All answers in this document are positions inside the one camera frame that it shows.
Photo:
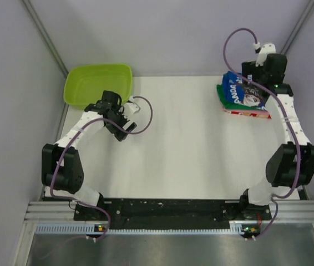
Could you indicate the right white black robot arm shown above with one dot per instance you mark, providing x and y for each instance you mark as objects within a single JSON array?
[{"x": 292, "y": 164}]

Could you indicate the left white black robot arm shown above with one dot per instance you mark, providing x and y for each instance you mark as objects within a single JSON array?
[{"x": 62, "y": 168}]

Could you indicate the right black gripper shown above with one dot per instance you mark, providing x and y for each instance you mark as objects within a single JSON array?
[{"x": 250, "y": 68}]

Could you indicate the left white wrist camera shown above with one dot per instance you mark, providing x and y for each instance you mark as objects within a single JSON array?
[{"x": 131, "y": 107}]

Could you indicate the aluminium frame rail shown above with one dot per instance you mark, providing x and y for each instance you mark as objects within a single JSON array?
[{"x": 289, "y": 211}]

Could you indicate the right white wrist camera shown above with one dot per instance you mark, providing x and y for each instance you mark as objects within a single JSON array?
[{"x": 262, "y": 50}]

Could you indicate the folded red patterned t shirt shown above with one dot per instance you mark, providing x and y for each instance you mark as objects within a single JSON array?
[{"x": 228, "y": 111}]

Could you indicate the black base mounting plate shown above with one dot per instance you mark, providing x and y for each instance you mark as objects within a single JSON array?
[{"x": 142, "y": 213}]

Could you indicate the folded green t shirt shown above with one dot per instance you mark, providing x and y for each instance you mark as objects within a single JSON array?
[{"x": 225, "y": 104}]

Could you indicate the aluminium corner post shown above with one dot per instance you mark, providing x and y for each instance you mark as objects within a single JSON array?
[
  {"x": 287, "y": 19},
  {"x": 45, "y": 36}
]

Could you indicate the grey slotted cable duct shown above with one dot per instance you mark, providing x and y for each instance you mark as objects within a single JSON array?
[{"x": 95, "y": 230}]

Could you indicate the lime green plastic tub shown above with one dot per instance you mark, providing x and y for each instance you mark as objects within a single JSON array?
[{"x": 85, "y": 84}]

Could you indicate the blue printed t shirt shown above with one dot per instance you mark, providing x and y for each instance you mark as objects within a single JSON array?
[{"x": 235, "y": 91}]

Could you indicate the right aluminium corner post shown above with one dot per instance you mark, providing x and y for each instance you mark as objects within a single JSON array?
[{"x": 287, "y": 19}]

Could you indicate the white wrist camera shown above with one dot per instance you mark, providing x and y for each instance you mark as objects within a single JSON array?
[
  {"x": 262, "y": 50},
  {"x": 131, "y": 107}
]

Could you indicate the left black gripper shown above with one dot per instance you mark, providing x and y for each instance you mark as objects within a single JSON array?
[{"x": 117, "y": 133}]

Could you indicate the left aluminium corner post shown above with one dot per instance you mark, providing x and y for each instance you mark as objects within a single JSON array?
[{"x": 45, "y": 36}]

